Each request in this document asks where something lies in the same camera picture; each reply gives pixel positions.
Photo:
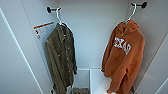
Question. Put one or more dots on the white wardrobe carcass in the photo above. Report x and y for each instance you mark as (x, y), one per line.
(90, 33)

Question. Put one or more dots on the white wardrobe door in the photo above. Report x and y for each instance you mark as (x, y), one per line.
(164, 89)
(16, 60)

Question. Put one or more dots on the dark grey hanging garment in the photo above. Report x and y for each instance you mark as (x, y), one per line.
(61, 56)

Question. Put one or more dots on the dark storage bin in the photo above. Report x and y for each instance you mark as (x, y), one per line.
(80, 90)

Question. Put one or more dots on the black hanger rail bracket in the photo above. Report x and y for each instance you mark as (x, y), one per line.
(50, 9)
(142, 4)

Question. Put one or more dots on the orange white warning label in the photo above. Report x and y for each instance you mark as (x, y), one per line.
(44, 29)

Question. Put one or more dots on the orange hooded sweatshirt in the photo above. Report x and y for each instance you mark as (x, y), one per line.
(125, 63)

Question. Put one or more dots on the small dark door hinge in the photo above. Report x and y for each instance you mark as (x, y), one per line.
(132, 89)
(52, 90)

